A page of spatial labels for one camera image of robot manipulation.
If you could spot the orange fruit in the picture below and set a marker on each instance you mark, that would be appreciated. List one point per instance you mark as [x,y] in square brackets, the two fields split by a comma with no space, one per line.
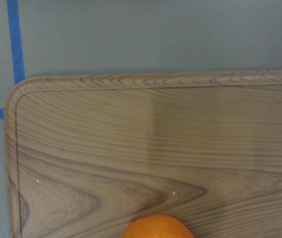
[157,226]

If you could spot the brown wooden tray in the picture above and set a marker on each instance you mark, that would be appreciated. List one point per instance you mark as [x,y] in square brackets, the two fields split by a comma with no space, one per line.
[87,155]

